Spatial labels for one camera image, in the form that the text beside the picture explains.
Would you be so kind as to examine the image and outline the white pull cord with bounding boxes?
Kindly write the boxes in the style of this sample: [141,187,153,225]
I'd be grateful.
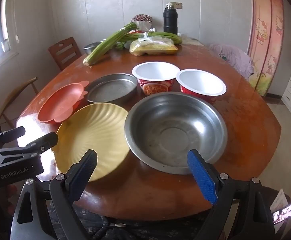
[12,0,20,43]

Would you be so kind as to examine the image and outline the brown wooden chair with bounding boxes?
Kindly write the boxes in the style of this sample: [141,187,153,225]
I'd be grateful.
[48,37,82,71]

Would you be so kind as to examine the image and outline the large steel bowl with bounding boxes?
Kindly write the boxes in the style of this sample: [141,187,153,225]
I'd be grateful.
[124,92,228,175]

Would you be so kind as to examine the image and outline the pink cartoon curtain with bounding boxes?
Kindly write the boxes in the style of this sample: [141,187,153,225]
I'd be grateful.
[247,0,284,97]

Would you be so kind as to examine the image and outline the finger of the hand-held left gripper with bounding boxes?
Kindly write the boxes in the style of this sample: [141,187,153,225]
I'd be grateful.
[0,132,59,156]
[0,126,26,151]

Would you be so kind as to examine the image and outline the small steel bowl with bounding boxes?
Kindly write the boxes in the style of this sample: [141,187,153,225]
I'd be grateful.
[83,41,106,55]

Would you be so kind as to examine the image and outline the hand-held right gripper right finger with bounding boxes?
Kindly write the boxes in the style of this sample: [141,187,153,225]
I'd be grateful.
[187,149,276,240]

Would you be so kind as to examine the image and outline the smartphone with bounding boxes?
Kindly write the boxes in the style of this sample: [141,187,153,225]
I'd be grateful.
[272,199,291,225]

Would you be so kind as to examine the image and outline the red paper noodle bowl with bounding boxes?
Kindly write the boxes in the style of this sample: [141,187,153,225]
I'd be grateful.
[132,62,180,96]
[176,69,227,105]

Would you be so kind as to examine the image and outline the wrapped bouquet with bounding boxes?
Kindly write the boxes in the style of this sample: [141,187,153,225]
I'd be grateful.
[131,13,152,30]

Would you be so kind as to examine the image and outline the paper booklet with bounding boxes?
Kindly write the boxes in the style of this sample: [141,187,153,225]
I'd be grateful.
[270,189,289,213]

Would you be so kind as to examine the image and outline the yellow ribbed plate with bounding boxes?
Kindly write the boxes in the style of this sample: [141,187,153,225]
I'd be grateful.
[53,102,131,182]

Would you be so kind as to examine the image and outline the clear bag of yellow food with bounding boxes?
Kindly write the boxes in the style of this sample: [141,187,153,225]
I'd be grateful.
[129,37,179,56]

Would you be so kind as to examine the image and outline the round steel pan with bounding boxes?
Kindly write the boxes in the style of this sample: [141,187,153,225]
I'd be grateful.
[85,73,138,104]

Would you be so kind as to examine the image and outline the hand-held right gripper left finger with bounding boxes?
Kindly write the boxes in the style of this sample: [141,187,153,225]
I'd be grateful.
[12,149,97,240]

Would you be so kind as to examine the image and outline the celery bunch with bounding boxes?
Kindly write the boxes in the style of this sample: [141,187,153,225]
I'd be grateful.
[83,22,138,66]

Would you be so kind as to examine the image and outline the green vegetable bundle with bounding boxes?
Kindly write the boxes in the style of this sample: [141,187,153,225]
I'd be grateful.
[122,31,183,46]

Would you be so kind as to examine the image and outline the orange flower-shaped plate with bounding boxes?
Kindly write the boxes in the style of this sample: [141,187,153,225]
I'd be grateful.
[37,81,89,125]

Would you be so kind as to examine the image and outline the light wooden chair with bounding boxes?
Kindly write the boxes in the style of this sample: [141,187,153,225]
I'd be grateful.
[0,77,38,128]

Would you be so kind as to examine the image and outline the black thermos bottle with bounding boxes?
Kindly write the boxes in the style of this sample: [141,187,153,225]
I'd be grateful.
[163,3,178,35]

